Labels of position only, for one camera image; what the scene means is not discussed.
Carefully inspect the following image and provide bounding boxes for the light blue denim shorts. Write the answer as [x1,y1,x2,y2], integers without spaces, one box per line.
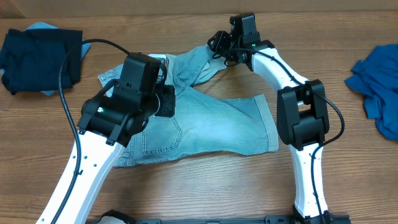
[116,45,279,167]

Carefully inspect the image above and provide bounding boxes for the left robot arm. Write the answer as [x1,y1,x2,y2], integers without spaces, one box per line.
[38,53,175,223]

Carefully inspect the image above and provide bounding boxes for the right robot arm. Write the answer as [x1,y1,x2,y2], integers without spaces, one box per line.
[208,13,332,223]

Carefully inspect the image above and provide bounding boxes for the folded light blue garment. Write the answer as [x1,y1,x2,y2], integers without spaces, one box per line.
[0,22,92,96]

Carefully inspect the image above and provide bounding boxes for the folded dark navy garment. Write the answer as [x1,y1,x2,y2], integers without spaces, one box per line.
[0,28,83,96]

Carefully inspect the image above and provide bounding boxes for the crumpled blue t-shirt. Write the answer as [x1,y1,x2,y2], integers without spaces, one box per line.
[345,44,397,141]

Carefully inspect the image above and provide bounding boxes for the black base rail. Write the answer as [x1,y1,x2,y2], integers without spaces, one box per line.
[86,210,352,224]

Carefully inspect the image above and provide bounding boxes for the brown cardboard wall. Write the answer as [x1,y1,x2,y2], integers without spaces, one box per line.
[1,0,397,18]

